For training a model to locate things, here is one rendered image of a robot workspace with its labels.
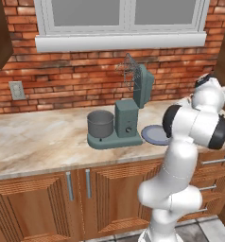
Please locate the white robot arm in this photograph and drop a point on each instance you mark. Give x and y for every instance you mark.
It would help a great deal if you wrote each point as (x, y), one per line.
(180, 164)

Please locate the grey mixer bowl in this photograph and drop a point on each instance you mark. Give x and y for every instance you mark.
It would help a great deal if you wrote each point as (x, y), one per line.
(100, 123)

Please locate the teal stand mixer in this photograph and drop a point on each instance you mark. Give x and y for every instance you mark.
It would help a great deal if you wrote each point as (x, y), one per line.
(127, 117)

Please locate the blue-grey plate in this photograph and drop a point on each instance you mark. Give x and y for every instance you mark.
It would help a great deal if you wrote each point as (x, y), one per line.
(153, 134)

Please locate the wooden cupboard door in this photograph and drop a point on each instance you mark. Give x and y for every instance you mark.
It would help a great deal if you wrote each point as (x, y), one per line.
(34, 209)
(117, 198)

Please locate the white framed window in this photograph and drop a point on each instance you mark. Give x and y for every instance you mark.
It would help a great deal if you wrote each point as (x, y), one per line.
(122, 22)

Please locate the wooden drawer front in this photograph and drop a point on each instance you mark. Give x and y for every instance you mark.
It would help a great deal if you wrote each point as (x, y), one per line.
(209, 204)
(212, 186)
(213, 161)

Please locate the grey wall socket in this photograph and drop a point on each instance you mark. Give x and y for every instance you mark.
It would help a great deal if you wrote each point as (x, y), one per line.
(16, 90)

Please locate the dark wooden wall cupboard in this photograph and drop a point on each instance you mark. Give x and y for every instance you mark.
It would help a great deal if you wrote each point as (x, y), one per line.
(0, 34)

